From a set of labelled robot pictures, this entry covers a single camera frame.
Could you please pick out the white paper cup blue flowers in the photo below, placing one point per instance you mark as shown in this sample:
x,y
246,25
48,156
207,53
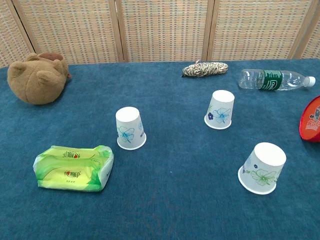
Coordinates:
x,y
220,110
130,130

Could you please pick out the white paper cup green flower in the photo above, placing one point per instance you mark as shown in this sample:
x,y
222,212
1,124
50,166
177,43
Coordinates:
x,y
262,170

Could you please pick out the woven folding screen panel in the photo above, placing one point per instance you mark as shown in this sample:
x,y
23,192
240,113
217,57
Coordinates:
x,y
165,30
70,30
10,37
255,30
312,42

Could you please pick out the green tissue pack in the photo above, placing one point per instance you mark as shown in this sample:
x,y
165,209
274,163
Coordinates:
x,y
72,172

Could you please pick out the clear plastic bottle green label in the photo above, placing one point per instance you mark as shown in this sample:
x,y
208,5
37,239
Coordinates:
x,y
270,80

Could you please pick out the brown plush toy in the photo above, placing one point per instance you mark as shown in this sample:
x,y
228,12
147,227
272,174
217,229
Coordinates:
x,y
32,80

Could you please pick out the red round lid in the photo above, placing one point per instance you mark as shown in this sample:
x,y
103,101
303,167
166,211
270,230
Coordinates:
x,y
312,122

